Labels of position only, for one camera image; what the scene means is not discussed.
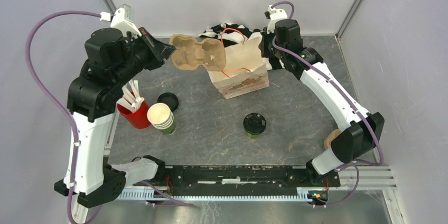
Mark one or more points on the white wrapped straw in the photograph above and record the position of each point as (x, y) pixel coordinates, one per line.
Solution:
(128, 95)
(139, 99)
(128, 105)

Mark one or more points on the stack of green paper cups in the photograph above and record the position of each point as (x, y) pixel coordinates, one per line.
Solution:
(162, 118)

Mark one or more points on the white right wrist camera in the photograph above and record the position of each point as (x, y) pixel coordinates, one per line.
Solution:
(274, 15)

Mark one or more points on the red cup straw holder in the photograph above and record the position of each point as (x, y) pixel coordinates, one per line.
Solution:
(137, 119)

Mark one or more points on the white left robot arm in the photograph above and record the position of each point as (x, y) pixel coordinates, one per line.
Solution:
(114, 58)

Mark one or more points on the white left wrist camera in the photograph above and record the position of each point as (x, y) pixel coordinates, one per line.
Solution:
(122, 20)

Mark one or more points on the aluminium frame rail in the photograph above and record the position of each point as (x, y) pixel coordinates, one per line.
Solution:
(370, 178)

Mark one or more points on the green paper coffee cup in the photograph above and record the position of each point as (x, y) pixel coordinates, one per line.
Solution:
(252, 136)

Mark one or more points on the black plastic cup lid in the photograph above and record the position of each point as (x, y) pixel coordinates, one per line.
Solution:
(254, 124)

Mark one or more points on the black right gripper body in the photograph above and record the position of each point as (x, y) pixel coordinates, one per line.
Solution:
(267, 49)

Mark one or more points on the brown pulp cup carrier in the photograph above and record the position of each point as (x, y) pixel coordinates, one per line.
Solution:
(333, 135)
(191, 54)

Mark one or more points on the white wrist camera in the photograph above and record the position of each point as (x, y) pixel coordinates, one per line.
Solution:
(122, 20)
(274, 15)

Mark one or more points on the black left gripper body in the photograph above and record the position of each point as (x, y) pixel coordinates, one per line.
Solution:
(142, 56)

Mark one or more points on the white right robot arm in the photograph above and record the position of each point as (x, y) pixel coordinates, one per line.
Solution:
(360, 129)

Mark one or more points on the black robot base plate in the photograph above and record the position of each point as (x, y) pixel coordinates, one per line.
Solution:
(245, 180)

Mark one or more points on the white slotted cable duct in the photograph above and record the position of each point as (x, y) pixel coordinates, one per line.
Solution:
(148, 194)

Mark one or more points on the black white striped cloth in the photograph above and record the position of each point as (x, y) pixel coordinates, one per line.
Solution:
(233, 34)

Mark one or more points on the brown paper takeout bag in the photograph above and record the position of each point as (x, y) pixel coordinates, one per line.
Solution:
(245, 70)

